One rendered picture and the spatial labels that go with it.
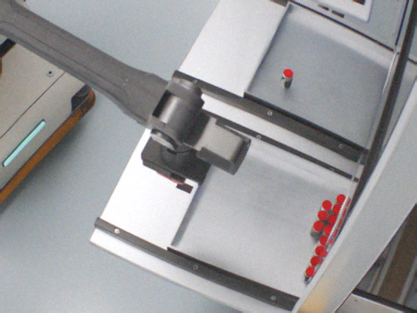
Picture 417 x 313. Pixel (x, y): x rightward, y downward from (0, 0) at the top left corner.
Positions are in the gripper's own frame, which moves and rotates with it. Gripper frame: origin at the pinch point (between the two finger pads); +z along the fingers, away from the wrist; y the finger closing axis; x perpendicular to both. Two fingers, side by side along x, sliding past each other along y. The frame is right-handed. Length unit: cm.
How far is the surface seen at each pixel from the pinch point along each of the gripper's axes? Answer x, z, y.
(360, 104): 40, 21, 23
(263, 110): 27.6, 18.9, 5.2
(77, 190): 29, 108, -43
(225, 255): -1.2, 21.1, 10.6
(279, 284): -2.5, 21.3, 22.1
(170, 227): -0.5, 21.0, -0.7
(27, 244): 5, 108, -50
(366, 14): 70, 28, 17
